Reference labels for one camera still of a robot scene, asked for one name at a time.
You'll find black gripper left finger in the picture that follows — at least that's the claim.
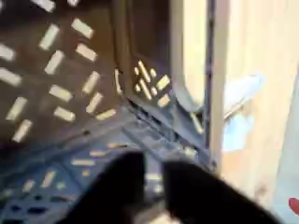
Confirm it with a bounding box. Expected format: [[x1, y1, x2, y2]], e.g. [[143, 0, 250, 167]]
[[59, 151, 147, 224]]

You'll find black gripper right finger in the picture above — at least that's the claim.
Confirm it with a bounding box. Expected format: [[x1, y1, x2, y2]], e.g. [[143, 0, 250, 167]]
[[163, 160, 281, 224]]

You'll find white sock with dark stripe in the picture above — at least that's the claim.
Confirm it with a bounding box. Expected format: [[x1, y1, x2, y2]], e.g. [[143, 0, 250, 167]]
[[222, 74, 266, 152]]

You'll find brown perforated plastic basket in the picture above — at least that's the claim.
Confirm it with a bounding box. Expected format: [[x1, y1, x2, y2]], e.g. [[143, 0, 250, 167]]
[[0, 0, 226, 224]]

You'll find white printed cloth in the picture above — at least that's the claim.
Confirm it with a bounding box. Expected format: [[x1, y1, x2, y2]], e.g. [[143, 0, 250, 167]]
[[270, 71, 299, 224]]

